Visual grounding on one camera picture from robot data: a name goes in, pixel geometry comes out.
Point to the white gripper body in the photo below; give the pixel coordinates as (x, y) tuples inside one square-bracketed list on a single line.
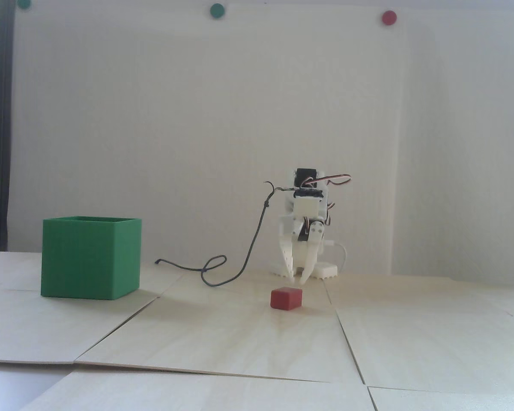
[(297, 226)]

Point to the green round magnet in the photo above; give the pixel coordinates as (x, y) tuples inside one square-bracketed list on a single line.
[(217, 10), (24, 3)]

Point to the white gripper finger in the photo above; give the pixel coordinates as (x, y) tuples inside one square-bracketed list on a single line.
[(286, 254), (315, 239)]

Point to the black window frame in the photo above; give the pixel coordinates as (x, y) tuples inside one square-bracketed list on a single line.
[(2, 128)]

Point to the red block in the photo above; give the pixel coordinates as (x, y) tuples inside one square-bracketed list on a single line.
[(286, 298)]

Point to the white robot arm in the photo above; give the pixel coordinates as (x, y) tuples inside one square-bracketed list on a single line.
[(308, 177)]

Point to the red round magnet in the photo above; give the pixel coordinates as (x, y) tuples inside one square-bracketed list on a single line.
[(389, 17)]

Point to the green box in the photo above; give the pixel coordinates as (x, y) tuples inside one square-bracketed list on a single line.
[(90, 257)]

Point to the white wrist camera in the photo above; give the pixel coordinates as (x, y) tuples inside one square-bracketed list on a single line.
[(307, 206)]

